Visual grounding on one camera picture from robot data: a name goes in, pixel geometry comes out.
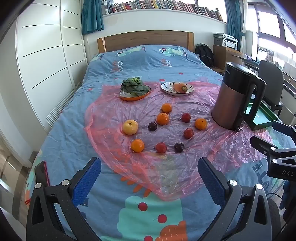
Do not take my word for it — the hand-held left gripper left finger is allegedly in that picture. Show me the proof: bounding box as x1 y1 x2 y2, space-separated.
26 157 102 241

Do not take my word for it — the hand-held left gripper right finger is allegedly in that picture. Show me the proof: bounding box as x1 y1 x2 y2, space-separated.
197 157 272 241

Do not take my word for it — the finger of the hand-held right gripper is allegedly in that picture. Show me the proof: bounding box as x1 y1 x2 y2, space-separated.
250 136 296 166
273 121 296 137

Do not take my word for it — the green tray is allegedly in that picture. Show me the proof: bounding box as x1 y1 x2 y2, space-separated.
245 101 279 131

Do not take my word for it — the yellow apple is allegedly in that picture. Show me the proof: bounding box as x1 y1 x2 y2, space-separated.
122 120 139 135

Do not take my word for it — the dark blue cloth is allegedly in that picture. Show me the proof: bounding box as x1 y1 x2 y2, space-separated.
280 181 296 223

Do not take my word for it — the pink plastic sheet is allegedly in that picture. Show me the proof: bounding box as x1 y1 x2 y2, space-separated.
84 79 275 202

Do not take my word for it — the blue printed blanket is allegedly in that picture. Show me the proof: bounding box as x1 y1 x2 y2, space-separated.
23 44 287 241

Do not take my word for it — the red phone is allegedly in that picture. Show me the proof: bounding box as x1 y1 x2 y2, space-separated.
35 161 50 187

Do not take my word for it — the copper electric kettle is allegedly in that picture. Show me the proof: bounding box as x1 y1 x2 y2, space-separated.
211 62 267 132

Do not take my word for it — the grey chair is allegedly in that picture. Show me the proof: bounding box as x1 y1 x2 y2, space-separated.
257 60 284 116

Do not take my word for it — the wooden drawer cabinet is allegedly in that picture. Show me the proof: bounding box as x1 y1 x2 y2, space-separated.
213 44 245 74

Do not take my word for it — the orange bowl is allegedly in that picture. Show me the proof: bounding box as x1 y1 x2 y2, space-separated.
119 86 152 101

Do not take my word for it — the carrot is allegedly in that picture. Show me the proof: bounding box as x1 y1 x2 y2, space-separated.
173 83 188 93

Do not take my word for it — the white patterned plate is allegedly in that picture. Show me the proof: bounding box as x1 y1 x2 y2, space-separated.
161 81 194 96

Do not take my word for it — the green bok choy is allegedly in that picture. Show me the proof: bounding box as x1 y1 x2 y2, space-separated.
121 77 150 96

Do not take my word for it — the black backpack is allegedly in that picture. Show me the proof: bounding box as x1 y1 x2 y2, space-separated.
195 43 214 67

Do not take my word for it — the white printer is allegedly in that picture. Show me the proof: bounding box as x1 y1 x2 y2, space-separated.
213 33 238 50

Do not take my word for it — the window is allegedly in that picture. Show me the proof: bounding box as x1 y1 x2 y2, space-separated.
247 2 296 70

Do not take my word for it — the teal curtain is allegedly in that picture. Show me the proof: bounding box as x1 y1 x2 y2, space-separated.
81 0 104 36
225 0 245 43

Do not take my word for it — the white wardrobe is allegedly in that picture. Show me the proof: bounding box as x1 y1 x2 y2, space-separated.
15 0 88 132

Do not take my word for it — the wooden headboard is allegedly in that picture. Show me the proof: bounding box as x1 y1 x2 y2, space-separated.
97 31 194 53

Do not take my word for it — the row of books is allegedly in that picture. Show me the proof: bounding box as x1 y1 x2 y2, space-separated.
101 0 224 22

